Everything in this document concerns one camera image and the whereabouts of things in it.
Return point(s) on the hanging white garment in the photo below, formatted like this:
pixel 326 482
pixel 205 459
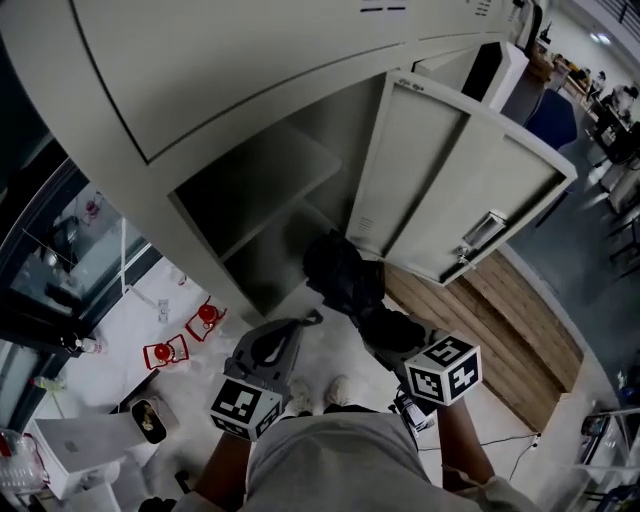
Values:
pixel 530 22

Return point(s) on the person's white right shoe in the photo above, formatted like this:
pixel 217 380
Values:
pixel 339 391

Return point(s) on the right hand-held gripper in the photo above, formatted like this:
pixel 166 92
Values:
pixel 442 370

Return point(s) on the black office chair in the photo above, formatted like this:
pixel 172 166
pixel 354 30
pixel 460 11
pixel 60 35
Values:
pixel 160 500

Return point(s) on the blue chair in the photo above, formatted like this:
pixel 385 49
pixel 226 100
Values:
pixel 552 120

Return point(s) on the open grey locker door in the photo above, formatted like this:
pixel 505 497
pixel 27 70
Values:
pixel 450 175

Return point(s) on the white cardboard box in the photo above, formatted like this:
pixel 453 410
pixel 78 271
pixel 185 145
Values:
pixel 80 445

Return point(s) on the clear bottle with green liquid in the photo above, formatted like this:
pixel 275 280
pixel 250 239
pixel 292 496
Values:
pixel 47 384

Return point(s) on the wooden step platform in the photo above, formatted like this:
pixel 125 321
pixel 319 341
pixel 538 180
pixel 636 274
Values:
pixel 500 320

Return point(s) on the person's left forearm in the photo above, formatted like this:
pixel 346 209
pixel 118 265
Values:
pixel 225 460

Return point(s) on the clear plastic bag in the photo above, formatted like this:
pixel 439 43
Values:
pixel 17 465

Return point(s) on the grey metal locker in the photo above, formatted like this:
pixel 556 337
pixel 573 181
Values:
pixel 225 75

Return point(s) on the black bag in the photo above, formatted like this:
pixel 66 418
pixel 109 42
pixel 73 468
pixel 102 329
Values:
pixel 350 280

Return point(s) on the person's white left shoe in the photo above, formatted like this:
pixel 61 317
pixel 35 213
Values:
pixel 300 397

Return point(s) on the small white bottle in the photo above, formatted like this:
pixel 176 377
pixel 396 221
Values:
pixel 92 346

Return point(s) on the person's light grey shirt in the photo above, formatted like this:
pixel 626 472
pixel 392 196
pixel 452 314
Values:
pixel 340 460

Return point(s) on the person's right forearm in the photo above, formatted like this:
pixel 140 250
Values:
pixel 462 440

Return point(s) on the metal frame trolley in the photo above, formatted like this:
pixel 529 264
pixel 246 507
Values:
pixel 610 440

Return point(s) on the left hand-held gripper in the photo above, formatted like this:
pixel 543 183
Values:
pixel 240 402

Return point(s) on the person's white shoe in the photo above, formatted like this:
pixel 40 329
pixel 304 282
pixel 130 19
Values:
pixel 339 391
pixel 300 397

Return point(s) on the red caged lantern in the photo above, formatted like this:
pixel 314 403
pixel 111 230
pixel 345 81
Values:
pixel 162 352
pixel 205 320

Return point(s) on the small black screen device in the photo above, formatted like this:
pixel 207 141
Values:
pixel 412 412

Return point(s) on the black framed window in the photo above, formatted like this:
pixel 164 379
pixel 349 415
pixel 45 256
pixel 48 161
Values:
pixel 45 280

